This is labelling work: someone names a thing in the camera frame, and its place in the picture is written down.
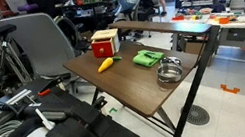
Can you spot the orange clamp tab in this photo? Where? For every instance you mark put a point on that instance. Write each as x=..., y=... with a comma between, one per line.
x=44, y=92

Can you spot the grey office chair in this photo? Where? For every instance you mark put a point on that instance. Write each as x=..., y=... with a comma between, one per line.
x=40, y=45

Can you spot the green folded cloth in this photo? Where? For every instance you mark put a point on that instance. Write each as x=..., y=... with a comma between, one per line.
x=146, y=59

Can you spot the red and white box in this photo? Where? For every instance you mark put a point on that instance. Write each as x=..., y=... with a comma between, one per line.
x=102, y=48

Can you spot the black camera on tripod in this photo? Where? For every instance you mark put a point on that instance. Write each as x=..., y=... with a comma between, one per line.
x=1, y=31

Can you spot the white work table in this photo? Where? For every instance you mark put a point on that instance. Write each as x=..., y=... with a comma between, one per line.
x=243, y=22

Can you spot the small shiny metal cup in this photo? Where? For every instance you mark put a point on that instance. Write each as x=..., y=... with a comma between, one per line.
x=170, y=59

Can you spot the red flat object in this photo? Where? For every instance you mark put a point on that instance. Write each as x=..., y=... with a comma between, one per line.
x=178, y=18

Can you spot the brown two-tier desk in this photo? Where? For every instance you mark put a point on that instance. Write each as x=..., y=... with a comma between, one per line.
x=132, y=83

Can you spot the purple object on shelf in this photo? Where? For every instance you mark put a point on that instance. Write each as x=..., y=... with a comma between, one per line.
x=28, y=7

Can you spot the steel bowl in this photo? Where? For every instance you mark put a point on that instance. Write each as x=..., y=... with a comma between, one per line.
x=169, y=73

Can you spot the round floor drain grate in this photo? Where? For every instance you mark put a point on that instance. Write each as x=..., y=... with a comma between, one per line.
x=196, y=115

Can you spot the orange floor marker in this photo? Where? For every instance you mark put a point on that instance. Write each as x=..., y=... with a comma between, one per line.
x=230, y=89

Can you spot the orange bowl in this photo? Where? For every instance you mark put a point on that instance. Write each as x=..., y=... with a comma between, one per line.
x=223, y=20

